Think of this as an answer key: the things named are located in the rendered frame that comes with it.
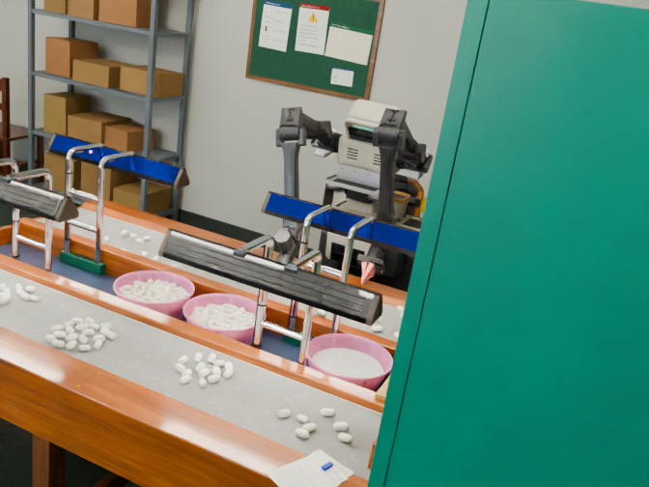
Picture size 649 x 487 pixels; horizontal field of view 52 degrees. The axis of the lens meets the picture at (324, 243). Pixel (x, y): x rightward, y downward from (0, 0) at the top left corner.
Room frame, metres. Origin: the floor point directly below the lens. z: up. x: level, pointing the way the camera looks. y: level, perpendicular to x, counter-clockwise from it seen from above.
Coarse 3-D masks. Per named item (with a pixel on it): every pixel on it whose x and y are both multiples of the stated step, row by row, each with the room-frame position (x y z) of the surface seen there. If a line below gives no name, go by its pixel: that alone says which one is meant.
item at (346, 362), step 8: (320, 352) 1.84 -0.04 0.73; (328, 352) 1.83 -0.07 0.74; (336, 352) 1.85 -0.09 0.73; (344, 352) 1.84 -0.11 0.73; (352, 352) 1.86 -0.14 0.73; (320, 360) 1.78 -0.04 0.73; (328, 360) 1.77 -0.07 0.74; (336, 360) 1.78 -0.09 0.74; (344, 360) 1.78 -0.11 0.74; (352, 360) 1.79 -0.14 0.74; (360, 360) 1.80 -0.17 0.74; (368, 360) 1.83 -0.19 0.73; (376, 360) 1.83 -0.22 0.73; (328, 368) 1.74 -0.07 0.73; (336, 368) 1.74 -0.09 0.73; (344, 368) 1.74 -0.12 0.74; (352, 368) 1.75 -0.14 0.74; (360, 368) 1.77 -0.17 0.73; (368, 368) 1.76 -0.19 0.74; (376, 368) 1.78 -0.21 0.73; (352, 376) 1.71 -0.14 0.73; (360, 376) 1.73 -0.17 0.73; (368, 376) 1.72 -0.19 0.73
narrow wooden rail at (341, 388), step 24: (0, 264) 2.04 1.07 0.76; (24, 264) 2.05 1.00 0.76; (72, 288) 1.93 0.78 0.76; (120, 312) 1.85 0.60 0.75; (144, 312) 1.84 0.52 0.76; (192, 336) 1.75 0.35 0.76; (216, 336) 1.76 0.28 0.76; (264, 360) 1.66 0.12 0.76; (288, 360) 1.68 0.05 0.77; (312, 384) 1.60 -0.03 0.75; (336, 384) 1.60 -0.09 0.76
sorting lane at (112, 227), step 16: (80, 208) 2.77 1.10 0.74; (64, 224) 2.54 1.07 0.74; (96, 224) 2.60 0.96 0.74; (112, 224) 2.63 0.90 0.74; (128, 224) 2.66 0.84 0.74; (112, 240) 2.46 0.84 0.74; (128, 240) 2.49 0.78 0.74; (160, 240) 2.54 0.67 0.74; (160, 256) 2.37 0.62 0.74; (192, 272) 2.26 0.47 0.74; (208, 272) 2.28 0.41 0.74; (240, 288) 2.19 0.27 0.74; (256, 288) 2.21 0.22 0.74; (288, 304) 2.11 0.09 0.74; (304, 304) 2.13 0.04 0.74; (384, 304) 2.24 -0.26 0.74; (352, 320) 2.07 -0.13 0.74; (384, 320) 2.11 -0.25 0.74; (400, 320) 2.13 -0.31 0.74; (384, 336) 1.98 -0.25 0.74
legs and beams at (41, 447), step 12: (36, 444) 1.44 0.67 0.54; (48, 444) 1.42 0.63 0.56; (36, 456) 1.44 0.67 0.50; (48, 456) 1.42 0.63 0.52; (60, 456) 1.46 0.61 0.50; (36, 468) 1.44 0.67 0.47; (48, 468) 1.42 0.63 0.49; (60, 468) 1.46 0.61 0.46; (36, 480) 1.44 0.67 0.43; (48, 480) 1.42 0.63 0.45; (60, 480) 1.46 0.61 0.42; (108, 480) 1.68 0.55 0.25; (120, 480) 1.71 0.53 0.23
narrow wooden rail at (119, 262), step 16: (32, 224) 2.43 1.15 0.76; (80, 240) 2.35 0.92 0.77; (112, 256) 2.27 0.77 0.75; (128, 256) 2.26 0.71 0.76; (112, 272) 2.27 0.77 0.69; (128, 272) 2.24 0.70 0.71; (176, 272) 2.18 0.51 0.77; (208, 288) 2.11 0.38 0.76; (224, 288) 2.11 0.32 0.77; (240, 304) 2.06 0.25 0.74; (272, 304) 2.04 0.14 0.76; (272, 320) 2.02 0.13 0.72; (320, 320) 1.98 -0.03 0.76; (368, 336) 1.92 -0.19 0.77
